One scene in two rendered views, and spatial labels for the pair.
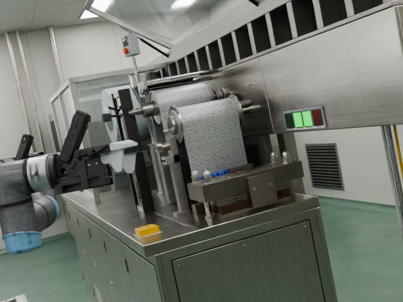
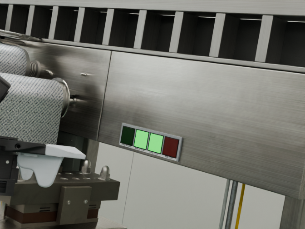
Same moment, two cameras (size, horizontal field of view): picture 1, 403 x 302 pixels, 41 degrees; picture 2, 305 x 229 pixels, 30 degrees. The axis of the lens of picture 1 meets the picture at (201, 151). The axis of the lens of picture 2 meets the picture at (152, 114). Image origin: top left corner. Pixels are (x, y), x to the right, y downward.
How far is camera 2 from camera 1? 0.52 m
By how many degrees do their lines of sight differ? 27
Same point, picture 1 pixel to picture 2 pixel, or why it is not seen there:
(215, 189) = (26, 191)
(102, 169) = (13, 173)
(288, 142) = (91, 148)
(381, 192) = not seen: hidden behind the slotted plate
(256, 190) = (69, 205)
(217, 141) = (31, 128)
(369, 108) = (246, 164)
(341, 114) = (204, 156)
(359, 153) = not seen: hidden behind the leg
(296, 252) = not seen: outside the picture
